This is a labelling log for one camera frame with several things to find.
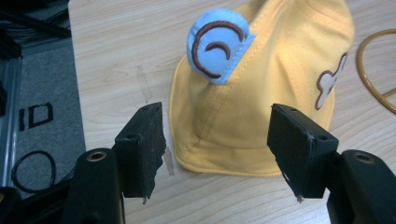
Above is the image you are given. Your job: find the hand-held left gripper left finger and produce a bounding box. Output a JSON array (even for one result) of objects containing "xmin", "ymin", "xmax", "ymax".
[{"xmin": 112, "ymin": 101, "xmax": 167, "ymax": 205}]

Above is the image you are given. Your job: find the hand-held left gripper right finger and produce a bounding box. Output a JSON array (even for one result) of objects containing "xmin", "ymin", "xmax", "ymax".
[{"xmin": 266, "ymin": 103, "xmax": 340, "ymax": 203}]

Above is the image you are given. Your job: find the yellow cap with blue ear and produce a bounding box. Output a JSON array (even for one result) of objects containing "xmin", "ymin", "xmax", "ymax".
[{"xmin": 168, "ymin": 0, "xmax": 356, "ymax": 177}]

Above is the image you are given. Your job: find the black ring on floor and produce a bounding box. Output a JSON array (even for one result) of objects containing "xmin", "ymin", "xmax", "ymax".
[{"xmin": 11, "ymin": 150, "xmax": 76, "ymax": 194}]

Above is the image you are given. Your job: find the aluminium frame rail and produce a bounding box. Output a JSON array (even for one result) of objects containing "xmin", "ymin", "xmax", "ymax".
[{"xmin": 0, "ymin": 57, "xmax": 23, "ymax": 188}]

